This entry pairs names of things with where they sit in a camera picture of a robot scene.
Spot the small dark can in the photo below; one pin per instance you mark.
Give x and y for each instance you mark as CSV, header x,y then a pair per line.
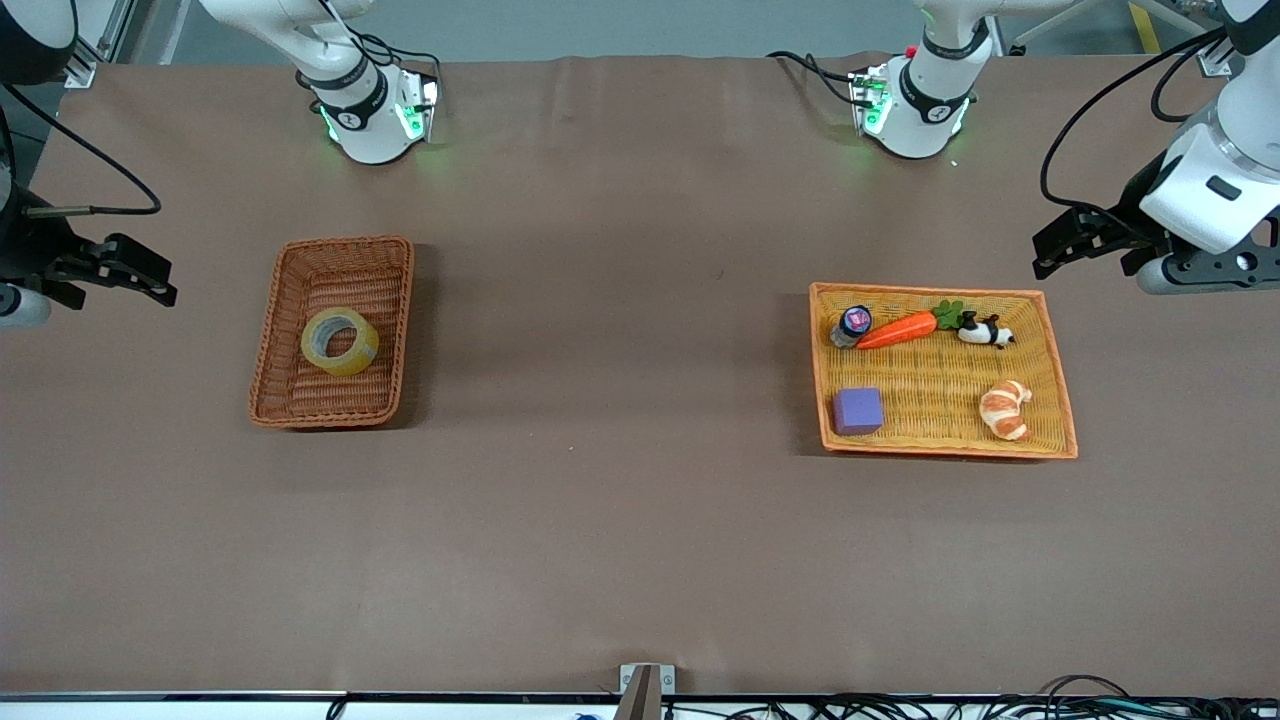
x,y
855,322

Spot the toy croissant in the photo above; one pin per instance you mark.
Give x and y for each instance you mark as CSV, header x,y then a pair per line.
x,y
1003,405

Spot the yellow wicker basket orange rim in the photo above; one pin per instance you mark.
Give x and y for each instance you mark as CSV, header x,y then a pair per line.
x,y
930,400

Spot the aluminium frame profile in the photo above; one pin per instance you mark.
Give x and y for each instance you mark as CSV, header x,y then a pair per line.
x,y
80,65
1225,60

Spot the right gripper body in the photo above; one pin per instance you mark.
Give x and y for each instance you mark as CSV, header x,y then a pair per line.
x,y
30,245

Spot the brown wicker basket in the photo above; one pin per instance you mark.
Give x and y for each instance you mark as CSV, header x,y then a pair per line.
x,y
335,400

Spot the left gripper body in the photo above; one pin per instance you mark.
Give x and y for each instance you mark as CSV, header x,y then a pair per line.
x,y
1128,223

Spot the purple foam cube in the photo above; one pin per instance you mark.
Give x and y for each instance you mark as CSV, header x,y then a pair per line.
x,y
858,412

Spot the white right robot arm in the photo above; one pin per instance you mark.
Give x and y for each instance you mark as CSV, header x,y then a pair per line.
x,y
370,110

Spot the orange toy carrot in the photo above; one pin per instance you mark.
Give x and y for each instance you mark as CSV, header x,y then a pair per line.
x,y
900,328

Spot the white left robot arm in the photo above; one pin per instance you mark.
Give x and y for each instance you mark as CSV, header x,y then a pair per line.
x,y
925,100

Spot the brown table cover cloth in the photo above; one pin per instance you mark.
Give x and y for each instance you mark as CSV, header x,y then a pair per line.
x,y
600,550

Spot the clear yellowish tape roll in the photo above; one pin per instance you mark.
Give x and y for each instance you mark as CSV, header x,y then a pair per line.
x,y
362,360

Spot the metal table edge bracket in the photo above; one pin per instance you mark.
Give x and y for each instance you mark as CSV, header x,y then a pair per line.
x,y
647,690

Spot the toy panda figure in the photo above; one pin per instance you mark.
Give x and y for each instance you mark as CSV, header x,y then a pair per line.
x,y
985,332

